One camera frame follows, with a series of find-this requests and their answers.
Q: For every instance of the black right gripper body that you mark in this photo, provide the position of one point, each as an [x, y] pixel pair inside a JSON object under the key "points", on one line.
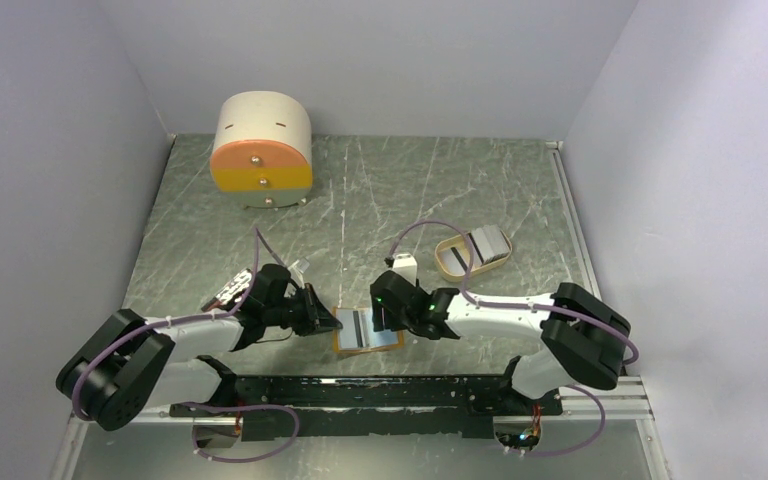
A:
{"points": [[391, 321]]}

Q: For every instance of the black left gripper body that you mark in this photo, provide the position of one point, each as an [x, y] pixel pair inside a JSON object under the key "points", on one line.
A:
{"points": [[297, 311]]}

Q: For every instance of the white card black stripe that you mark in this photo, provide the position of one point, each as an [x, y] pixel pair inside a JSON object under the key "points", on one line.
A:
{"points": [[356, 333]]}

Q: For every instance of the orange blue card holder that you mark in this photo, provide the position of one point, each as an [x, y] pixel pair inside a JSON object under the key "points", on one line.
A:
{"points": [[383, 340]]}

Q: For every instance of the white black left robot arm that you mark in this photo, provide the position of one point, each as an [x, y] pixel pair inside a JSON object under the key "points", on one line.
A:
{"points": [[132, 363]]}

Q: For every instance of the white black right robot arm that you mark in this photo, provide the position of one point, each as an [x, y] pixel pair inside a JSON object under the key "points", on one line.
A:
{"points": [[583, 341]]}

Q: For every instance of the stack of grey cards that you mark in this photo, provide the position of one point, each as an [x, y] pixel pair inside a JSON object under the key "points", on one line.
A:
{"points": [[490, 243]]}

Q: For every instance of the beige oval tray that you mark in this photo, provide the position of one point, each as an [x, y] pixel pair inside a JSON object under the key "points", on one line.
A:
{"points": [[452, 257]]}

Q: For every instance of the beige orange drawer cabinet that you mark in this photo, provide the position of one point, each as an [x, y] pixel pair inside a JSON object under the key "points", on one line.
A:
{"points": [[262, 150]]}

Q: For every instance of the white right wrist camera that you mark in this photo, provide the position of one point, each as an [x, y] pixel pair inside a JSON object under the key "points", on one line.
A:
{"points": [[405, 265]]}

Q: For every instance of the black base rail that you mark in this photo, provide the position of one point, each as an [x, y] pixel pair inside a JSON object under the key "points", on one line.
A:
{"points": [[321, 406]]}

